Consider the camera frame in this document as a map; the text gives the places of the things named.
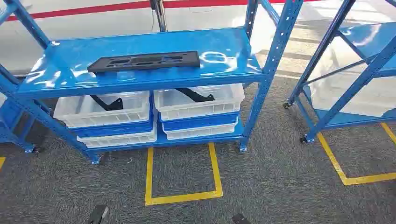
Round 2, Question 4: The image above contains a black plastic car panel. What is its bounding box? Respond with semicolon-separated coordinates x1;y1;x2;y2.
87;51;201;74

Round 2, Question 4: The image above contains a white car with red stripe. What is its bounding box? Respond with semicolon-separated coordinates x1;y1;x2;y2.
0;0;322;77

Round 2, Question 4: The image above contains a blue metal shelf rack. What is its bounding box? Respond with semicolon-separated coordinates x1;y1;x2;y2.
0;92;42;154
0;0;304;165
283;0;396;145

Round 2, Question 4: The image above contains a steel stanchion pole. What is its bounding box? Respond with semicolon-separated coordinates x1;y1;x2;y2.
149;0;168;33

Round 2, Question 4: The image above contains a white plastic crate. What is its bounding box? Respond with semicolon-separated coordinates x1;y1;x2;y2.
309;40;396;118
77;123;158;149
153;83;245;121
162;117;239;141
53;91;152;129

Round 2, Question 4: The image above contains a black metal bracket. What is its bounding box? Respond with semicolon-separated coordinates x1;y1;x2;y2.
90;94;124;112
175;88;217;103

